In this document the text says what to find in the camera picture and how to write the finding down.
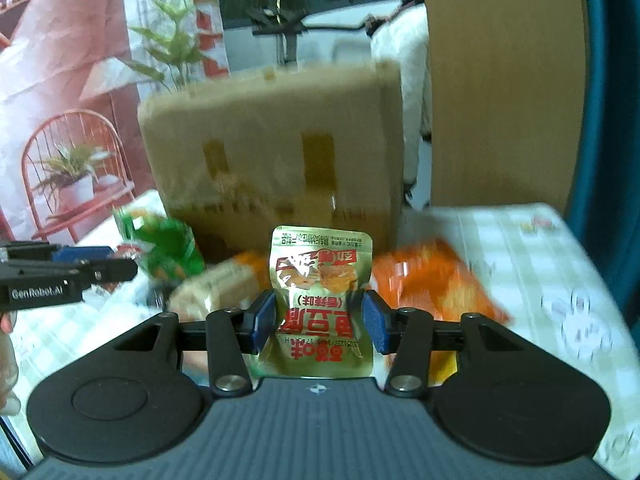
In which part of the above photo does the person's left hand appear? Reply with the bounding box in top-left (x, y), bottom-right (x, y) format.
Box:
top-left (0, 311), bottom-right (21, 413)

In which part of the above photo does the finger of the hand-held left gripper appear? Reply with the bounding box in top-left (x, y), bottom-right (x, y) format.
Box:
top-left (0, 242), bottom-right (114, 264)
top-left (0, 258), bottom-right (139, 312)

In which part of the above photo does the beige biscuit packet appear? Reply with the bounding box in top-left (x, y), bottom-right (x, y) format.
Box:
top-left (166, 259), bottom-right (271, 322)

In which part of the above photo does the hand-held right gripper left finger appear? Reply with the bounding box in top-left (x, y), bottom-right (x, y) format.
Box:
top-left (115, 290), bottom-right (277, 395)

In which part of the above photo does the orange snack packet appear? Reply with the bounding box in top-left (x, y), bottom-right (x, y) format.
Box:
top-left (372, 239), bottom-right (512, 386)

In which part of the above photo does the gold snack packet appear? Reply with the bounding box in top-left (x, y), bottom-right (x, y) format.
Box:
top-left (257, 225), bottom-right (375, 378)

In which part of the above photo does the wooden panel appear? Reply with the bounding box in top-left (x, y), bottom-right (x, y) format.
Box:
top-left (417, 0), bottom-right (590, 217)

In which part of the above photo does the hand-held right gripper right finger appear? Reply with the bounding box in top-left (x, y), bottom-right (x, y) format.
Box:
top-left (362, 290), bottom-right (527, 396)

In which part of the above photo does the green snack packet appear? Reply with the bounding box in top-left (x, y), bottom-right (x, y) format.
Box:
top-left (112, 206), bottom-right (207, 288)

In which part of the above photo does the wall poster with plants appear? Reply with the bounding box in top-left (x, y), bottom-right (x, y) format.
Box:
top-left (0, 0), bottom-right (232, 242)

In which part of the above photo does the cardboard box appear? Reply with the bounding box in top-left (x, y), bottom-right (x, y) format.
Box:
top-left (137, 60), bottom-right (406, 263)

